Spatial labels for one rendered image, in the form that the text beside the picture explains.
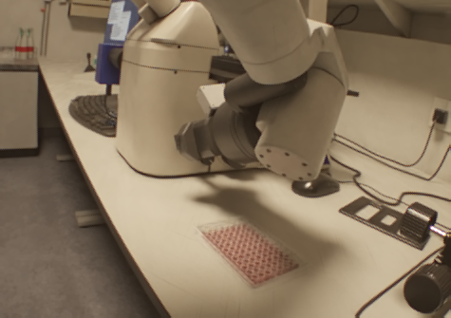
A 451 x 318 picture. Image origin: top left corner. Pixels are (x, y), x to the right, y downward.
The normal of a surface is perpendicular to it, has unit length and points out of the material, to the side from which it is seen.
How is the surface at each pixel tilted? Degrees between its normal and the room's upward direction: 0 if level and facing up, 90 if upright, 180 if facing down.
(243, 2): 136
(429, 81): 90
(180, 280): 0
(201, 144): 99
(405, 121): 90
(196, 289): 0
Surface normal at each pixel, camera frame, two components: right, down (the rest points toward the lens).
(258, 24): 0.03, 0.79
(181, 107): 0.55, 0.33
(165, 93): 0.19, 0.32
